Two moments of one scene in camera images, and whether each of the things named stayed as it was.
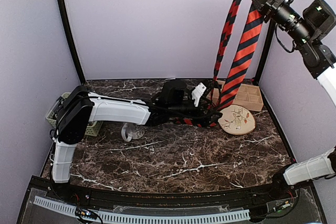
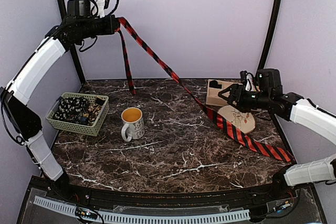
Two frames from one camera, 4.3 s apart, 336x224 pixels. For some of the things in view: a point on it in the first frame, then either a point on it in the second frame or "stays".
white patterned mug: x=132 y=131 stays
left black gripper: x=205 y=120 -> x=111 y=27
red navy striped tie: x=245 y=48 -> x=245 y=140
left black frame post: x=64 y=21 stays
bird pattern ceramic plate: x=237 y=119 stays
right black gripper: x=270 y=2 -> x=240 y=106
